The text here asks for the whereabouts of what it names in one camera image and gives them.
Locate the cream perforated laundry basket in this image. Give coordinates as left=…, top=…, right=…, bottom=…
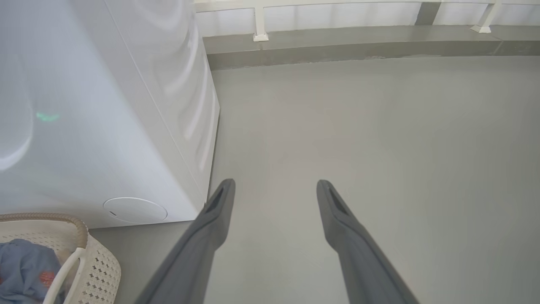
left=0, top=212, right=122, bottom=304

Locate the round drain filter cover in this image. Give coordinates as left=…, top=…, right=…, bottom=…
left=103, top=197, right=168, bottom=224

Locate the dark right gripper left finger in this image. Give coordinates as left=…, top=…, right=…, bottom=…
left=135, top=179, right=236, bottom=304

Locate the blue cartoon print garment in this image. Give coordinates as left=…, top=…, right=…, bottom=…
left=0, top=239, right=64, bottom=304

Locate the white washing machine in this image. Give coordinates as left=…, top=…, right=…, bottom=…
left=0, top=0, right=221, bottom=229

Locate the white metal railing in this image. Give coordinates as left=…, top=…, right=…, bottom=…
left=194, top=0, right=540, bottom=42

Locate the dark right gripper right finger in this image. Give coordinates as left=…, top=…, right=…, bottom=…
left=316, top=179, right=420, bottom=304

